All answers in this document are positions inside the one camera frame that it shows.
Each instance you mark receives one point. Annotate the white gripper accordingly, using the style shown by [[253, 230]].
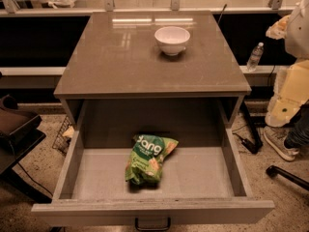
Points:
[[298, 33]]

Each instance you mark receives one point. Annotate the green rice chip bag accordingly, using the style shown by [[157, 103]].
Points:
[[145, 162]]

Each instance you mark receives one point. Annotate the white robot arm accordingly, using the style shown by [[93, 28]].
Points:
[[297, 35]]

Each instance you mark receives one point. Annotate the grey cabinet counter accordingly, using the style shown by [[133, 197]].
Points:
[[117, 57]]

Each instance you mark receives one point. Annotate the open grey top drawer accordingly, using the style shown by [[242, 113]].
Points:
[[202, 180]]

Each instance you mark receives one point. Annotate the clear plastic water bottle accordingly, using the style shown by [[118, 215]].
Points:
[[255, 57]]

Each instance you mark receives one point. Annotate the black antenna rod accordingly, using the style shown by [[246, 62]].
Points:
[[221, 14]]

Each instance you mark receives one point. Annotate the grey sneaker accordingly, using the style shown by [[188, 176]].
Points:
[[275, 137]]

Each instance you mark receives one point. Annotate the white ceramic bowl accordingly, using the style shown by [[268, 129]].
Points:
[[172, 40]]

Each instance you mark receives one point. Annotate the black power adapter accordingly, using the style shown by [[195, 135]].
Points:
[[252, 147]]

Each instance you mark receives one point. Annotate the black chair leg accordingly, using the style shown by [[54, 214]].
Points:
[[273, 170]]

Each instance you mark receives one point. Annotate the black chair at left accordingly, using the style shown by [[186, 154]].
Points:
[[19, 135]]

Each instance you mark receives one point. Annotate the black drawer handle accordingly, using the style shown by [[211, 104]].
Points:
[[141, 226]]

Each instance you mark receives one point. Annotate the wire basket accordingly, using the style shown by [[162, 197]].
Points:
[[63, 137]]

